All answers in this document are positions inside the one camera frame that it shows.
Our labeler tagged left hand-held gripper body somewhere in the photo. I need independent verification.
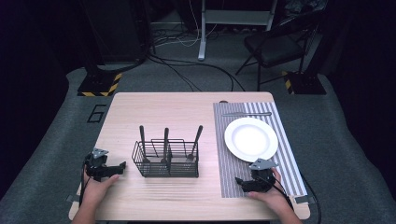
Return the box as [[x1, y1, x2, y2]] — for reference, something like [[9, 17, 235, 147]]
[[84, 147, 110, 183]]

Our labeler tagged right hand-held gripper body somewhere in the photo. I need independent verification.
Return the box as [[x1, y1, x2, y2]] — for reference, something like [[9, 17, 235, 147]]
[[247, 158, 278, 193]]

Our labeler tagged person's left hand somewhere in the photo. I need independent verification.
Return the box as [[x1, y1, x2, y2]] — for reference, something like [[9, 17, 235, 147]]
[[81, 174, 120, 207]]

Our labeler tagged person's right hand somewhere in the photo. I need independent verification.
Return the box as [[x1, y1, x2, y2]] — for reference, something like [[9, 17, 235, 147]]
[[247, 167, 291, 214]]

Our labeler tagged grey striped placemat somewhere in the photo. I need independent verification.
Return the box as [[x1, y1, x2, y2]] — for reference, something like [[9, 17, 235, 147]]
[[212, 101, 309, 199]]

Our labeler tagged white round plate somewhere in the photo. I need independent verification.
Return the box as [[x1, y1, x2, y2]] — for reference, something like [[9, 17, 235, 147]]
[[223, 117, 279, 163]]

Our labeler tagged silver table knife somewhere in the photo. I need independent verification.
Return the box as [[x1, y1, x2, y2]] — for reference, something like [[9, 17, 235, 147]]
[[220, 111, 273, 118]]

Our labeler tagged hazard-striped black stand base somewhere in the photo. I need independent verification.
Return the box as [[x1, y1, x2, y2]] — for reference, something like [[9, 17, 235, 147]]
[[77, 71, 123, 98], [281, 70, 328, 96]]

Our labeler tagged black folding chair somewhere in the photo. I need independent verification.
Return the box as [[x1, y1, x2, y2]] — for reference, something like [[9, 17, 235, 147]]
[[234, 13, 320, 91]]

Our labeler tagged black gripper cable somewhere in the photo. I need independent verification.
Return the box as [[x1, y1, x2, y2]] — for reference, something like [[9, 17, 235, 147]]
[[272, 174, 323, 224], [78, 161, 92, 207]]

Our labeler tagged black-handled spoon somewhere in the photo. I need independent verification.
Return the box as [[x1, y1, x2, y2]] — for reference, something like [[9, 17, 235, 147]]
[[138, 124, 151, 164]]

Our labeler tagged black-handled knife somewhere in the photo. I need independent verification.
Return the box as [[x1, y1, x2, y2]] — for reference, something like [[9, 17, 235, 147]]
[[160, 127, 171, 164]]

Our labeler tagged black wire cutlery caddy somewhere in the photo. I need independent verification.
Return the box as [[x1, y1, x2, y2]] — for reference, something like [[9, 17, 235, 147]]
[[131, 138, 200, 179]]

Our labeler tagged black-handled fork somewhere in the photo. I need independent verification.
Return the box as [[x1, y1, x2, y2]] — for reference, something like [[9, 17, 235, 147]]
[[186, 124, 204, 162]]

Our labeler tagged black floor cable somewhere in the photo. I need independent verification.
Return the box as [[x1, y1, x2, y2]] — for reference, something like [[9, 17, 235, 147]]
[[146, 52, 247, 93]]

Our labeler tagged white floor cable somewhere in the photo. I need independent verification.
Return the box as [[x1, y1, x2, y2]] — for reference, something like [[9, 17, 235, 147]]
[[153, 0, 219, 49]]

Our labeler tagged white metal stand frame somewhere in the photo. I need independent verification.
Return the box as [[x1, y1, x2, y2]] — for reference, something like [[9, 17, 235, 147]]
[[197, 0, 278, 62]]

